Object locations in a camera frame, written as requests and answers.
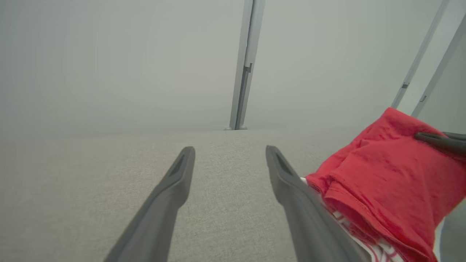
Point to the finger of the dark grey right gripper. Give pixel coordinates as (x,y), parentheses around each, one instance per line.
(458,136)
(444,143)

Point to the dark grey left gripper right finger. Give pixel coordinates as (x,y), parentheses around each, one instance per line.
(305,225)

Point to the thin grey metal frame bar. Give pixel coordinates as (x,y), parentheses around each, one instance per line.
(440,69)
(418,58)

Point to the grey metal partition post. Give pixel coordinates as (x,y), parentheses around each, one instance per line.
(245,54)

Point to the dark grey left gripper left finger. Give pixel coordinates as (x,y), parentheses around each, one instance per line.
(160,218)

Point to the red Bulls 23 jersey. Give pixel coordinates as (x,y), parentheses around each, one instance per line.
(386,182)

